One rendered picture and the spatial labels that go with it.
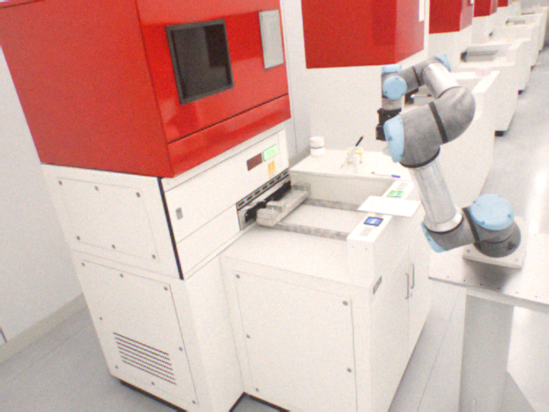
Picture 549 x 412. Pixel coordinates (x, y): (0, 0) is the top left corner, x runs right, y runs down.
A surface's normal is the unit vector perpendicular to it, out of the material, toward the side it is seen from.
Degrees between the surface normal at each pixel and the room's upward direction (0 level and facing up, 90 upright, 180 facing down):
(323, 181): 90
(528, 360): 0
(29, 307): 90
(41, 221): 90
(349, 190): 90
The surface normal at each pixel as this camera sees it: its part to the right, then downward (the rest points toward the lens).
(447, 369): -0.11, -0.91
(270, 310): -0.51, 0.39
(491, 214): -0.33, -0.48
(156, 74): 0.85, 0.11
